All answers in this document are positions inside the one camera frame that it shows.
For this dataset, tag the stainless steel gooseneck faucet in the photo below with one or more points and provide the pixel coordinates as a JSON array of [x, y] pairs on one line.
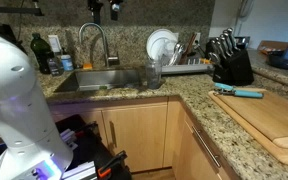
[[106, 53]]

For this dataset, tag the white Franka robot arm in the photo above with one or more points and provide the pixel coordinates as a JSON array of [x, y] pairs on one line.
[[14, 100]]

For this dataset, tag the stainless steel sink basin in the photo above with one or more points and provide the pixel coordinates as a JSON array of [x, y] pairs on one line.
[[107, 78]]

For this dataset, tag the cardboard box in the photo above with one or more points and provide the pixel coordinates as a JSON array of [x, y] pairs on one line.
[[139, 136]]

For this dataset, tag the grey dish rack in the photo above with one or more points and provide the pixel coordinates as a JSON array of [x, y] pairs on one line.
[[187, 69]]

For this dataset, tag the silver utensils in rack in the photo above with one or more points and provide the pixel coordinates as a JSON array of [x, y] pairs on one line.
[[177, 51]]

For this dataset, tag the white dinner plate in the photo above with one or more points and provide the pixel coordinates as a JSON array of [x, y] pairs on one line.
[[159, 41]]

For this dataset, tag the orange sponge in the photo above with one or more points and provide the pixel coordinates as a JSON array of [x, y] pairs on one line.
[[87, 66]]

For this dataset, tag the black robot cart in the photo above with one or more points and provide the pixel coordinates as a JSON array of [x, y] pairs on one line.
[[87, 146]]

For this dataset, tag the wooden drawer front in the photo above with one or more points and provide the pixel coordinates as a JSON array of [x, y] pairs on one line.
[[190, 156]]

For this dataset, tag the white tub with blue label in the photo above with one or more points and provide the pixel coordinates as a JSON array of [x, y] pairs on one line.
[[67, 62]]

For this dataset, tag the black orange bar clamp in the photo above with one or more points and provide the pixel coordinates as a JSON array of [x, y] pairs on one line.
[[109, 166]]

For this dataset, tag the small dark soap bottle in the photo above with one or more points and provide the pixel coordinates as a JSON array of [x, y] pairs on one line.
[[54, 66]]

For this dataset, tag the black knife block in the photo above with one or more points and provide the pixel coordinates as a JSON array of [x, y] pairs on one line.
[[237, 68]]

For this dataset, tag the aluminium extrusion bar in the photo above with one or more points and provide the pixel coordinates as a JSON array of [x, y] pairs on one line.
[[80, 170]]

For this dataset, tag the large wooden cutting board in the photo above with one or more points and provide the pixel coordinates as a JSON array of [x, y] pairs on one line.
[[247, 130]]

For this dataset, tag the dark green glass bottle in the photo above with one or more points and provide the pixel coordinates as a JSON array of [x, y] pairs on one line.
[[40, 50]]

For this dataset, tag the small wooden cutting board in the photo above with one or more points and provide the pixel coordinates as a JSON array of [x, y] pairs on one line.
[[270, 115]]

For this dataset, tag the white wall outlet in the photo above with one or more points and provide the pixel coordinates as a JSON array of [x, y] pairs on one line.
[[197, 37]]

